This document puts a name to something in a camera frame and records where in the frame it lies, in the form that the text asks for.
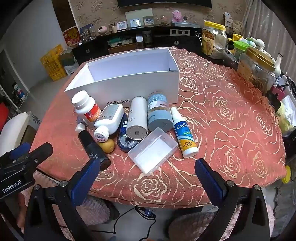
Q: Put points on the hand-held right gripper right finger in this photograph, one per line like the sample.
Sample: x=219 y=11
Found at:
x=209 y=183

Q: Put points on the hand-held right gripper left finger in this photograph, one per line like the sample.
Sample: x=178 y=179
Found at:
x=84 y=179

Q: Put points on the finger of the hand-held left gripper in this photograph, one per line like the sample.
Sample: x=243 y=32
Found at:
x=42 y=150
x=19 y=149

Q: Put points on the black cylindrical bottle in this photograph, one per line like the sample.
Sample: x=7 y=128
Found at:
x=92 y=148

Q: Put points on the yellow pear-shaped object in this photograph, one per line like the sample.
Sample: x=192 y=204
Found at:
x=108 y=146

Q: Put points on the white spray bottle blue label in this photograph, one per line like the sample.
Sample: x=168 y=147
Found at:
x=186 y=136

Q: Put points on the blue tape dispenser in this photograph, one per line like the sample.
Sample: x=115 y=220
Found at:
x=123 y=141

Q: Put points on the white pill bottle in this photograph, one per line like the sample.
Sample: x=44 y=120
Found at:
x=84 y=106

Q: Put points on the clear plastic case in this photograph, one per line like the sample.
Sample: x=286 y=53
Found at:
x=150 y=153

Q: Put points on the white lotion bottle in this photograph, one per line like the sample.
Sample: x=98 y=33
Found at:
x=109 y=118

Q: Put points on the white cylindrical bottle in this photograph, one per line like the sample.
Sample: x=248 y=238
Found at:
x=136 y=115

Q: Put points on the blue grey canister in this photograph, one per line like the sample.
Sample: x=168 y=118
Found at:
x=158 y=111

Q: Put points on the white cardboard box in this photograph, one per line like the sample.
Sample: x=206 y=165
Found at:
x=138 y=90

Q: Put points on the white cushion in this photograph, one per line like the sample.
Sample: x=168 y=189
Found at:
x=12 y=132

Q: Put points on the grey floral cushion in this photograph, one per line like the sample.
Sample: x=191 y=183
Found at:
x=35 y=120

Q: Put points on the pink fuzzy slipper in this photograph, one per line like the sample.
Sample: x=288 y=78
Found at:
x=194 y=227
x=97 y=212

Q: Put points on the metal shelf rack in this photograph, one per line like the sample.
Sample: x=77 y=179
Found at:
x=17 y=90

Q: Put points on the yellow round lid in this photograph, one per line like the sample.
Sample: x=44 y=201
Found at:
x=286 y=175

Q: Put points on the yellow plastic crate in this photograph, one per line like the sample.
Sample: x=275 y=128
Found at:
x=52 y=64

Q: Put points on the cardboard carton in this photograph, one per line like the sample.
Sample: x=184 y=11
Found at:
x=69 y=62

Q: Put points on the black tv cabinet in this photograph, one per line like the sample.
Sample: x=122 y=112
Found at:
x=97 y=49

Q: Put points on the gold-lid glass jar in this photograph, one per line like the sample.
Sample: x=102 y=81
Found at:
x=256 y=69

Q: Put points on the printed display box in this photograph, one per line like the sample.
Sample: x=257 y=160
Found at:
x=87 y=32

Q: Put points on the brown wooden box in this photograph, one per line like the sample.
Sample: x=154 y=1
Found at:
x=122 y=49

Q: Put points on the stack of books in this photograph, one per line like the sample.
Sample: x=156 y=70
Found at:
x=120 y=41

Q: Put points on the pink round ornament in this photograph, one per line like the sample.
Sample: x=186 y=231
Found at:
x=102 y=30

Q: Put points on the frosted glass bottle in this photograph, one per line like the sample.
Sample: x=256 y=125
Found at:
x=278 y=64

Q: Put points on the green-lid container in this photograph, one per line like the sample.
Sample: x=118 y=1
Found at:
x=240 y=46

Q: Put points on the beige cup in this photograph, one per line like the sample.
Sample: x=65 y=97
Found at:
x=113 y=28

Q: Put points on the yellow-lid plastic jar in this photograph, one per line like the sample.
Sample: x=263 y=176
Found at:
x=212 y=39

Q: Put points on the white green plush pile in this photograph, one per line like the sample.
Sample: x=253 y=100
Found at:
x=253 y=42

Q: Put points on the yellow plastic container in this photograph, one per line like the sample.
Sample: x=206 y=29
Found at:
x=237 y=37

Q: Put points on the small white box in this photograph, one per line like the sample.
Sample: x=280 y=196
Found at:
x=140 y=38

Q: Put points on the grey flat device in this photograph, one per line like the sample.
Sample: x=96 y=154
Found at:
x=185 y=24

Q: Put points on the stuffed doll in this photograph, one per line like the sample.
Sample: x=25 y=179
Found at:
x=227 y=18

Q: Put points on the beige curtain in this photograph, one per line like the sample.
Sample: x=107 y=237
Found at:
x=266 y=23

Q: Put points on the pink plush toy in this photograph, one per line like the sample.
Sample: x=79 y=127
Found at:
x=176 y=15

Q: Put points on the black television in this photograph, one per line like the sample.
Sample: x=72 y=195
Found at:
x=161 y=3

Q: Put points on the red wall decoration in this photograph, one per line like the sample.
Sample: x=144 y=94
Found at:
x=71 y=36

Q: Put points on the small picture frame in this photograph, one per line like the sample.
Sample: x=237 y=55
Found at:
x=121 y=25

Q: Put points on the blue picture frame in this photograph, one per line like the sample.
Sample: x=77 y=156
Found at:
x=135 y=23

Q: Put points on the white security camera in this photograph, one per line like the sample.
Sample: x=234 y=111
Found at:
x=184 y=19

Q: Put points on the brown picture frame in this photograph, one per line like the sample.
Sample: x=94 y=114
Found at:
x=148 y=20

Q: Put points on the large white frame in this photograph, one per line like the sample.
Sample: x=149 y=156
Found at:
x=138 y=12

